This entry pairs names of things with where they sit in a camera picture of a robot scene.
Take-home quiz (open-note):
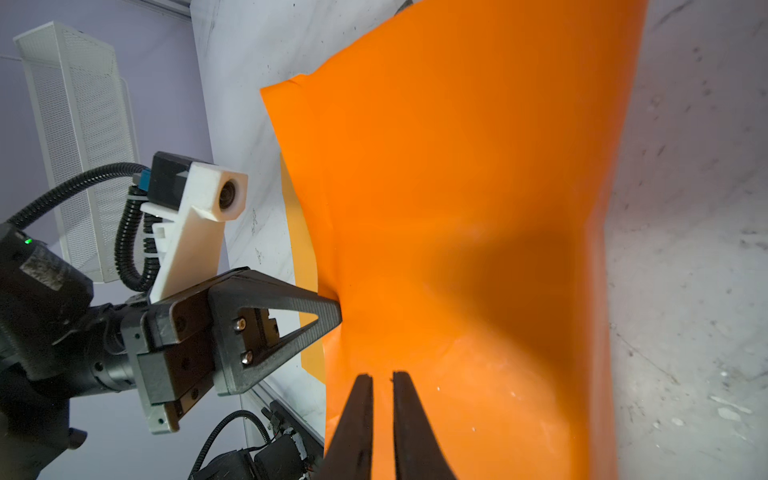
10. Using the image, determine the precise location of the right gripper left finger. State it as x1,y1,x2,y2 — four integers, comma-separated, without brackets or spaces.
316,374,374,480

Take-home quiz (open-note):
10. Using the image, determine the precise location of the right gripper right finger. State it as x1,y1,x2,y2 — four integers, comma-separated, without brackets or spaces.
393,371,456,480

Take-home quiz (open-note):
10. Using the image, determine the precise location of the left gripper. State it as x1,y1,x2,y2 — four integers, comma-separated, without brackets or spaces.
120,268,342,434

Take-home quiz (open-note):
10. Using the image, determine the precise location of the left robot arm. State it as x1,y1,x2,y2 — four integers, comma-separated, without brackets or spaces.
1,223,342,479

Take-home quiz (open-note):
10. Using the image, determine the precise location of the white upper mesh shelf bin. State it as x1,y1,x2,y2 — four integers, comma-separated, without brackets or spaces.
14,22,139,283

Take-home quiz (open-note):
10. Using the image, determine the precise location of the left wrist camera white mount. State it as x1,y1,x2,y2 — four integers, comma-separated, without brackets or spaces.
141,151,248,303

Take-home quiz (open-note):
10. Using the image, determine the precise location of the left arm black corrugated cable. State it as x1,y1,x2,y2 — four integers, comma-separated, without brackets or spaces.
5,161,163,293

